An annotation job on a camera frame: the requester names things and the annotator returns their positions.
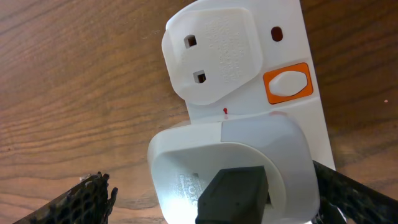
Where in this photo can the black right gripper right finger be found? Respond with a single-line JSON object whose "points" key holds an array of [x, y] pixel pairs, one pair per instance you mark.
{"points": [[342, 199]]}

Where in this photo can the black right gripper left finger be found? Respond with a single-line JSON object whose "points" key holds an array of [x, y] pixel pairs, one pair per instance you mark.
{"points": [[89, 202]]}

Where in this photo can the white USB charger adapter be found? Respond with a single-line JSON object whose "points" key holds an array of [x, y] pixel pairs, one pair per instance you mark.
{"points": [[184, 160]]}

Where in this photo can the white power strip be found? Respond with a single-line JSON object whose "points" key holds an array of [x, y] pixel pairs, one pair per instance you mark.
{"points": [[230, 59]]}

